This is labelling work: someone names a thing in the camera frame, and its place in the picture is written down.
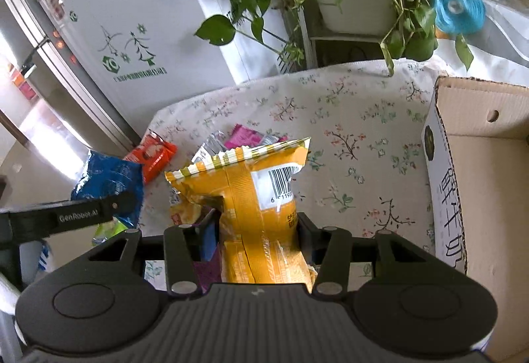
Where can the pink snack packet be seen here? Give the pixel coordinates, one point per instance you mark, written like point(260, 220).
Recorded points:
point(244, 136)

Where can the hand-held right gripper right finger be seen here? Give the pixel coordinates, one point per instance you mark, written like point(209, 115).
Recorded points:
point(305, 237)

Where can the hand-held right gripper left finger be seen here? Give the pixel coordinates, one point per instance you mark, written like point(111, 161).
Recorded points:
point(209, 233)

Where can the white rectangular planter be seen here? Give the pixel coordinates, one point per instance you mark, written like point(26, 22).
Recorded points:
point(355, 11)

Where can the blue snack bag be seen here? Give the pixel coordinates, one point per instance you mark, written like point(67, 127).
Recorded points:
point(103, 177)

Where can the blue tape roll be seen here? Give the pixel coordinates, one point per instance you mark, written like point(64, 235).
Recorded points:
point(469, 9)

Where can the orange snack bag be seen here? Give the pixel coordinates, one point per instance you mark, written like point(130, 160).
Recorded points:
point(248, 222)

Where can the cardboard box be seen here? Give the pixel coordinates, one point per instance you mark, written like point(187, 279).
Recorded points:
point(487, 164)

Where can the red snack packet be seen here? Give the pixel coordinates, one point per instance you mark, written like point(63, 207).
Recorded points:
point(151, 156)

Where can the silver snack packet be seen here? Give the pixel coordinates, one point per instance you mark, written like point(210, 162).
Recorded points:
point(210, 146)

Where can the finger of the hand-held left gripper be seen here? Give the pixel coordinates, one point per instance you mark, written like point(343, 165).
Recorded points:
point(120, 202)

